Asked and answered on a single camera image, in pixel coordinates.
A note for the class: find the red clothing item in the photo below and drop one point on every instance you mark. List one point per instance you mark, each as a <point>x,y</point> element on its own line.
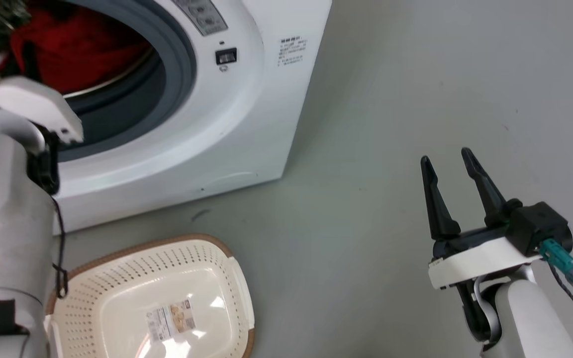
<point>82,49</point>

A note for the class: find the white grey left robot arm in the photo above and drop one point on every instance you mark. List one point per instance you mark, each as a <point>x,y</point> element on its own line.
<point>3,214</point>

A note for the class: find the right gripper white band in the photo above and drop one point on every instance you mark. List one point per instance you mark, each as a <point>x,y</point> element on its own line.
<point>480,258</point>

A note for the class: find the cream perforated laundry basket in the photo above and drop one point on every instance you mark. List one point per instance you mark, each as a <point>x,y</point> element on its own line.
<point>117,278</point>

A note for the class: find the printed basket label sticker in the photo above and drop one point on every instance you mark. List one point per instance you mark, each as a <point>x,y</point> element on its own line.
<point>171,320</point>

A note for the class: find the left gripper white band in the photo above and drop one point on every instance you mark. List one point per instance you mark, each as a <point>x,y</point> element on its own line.
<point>28,97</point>

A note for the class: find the white front-load washing machine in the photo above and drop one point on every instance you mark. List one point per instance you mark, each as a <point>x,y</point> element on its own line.
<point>246,124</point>

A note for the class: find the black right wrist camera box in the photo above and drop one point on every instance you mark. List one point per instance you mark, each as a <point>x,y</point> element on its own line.
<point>540,223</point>

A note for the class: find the black washer door latch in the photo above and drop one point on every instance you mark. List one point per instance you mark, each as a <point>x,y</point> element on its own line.
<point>226,56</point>

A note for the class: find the grey rubber door gasket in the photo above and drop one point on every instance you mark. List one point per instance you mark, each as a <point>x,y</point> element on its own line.
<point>178,74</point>

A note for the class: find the white printed washer label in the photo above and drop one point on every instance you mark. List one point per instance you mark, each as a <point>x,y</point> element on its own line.
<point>292,50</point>

